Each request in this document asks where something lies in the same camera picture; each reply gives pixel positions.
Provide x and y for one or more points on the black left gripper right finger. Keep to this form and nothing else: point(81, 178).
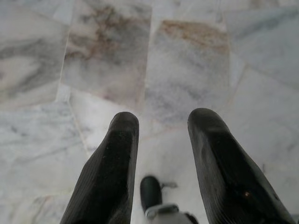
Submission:
point(224, 168)

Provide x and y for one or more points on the robot black and grey foot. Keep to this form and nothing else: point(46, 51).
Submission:
point(150, 191)

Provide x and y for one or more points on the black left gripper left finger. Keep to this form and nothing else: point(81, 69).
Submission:
point(109, 168)

